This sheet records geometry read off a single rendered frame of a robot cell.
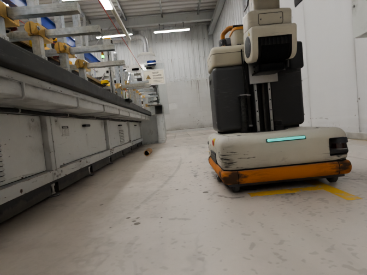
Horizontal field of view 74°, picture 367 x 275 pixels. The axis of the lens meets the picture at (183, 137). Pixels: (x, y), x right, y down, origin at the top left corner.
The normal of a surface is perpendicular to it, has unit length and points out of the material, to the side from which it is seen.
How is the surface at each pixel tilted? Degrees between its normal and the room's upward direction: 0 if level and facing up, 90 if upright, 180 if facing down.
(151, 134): 90
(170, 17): 90
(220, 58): 90
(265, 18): 98
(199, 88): 90
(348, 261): 0
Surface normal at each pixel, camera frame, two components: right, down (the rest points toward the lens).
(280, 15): 0.02, 0.19
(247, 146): 0.00, -0.04
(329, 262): -0.10, -0.99
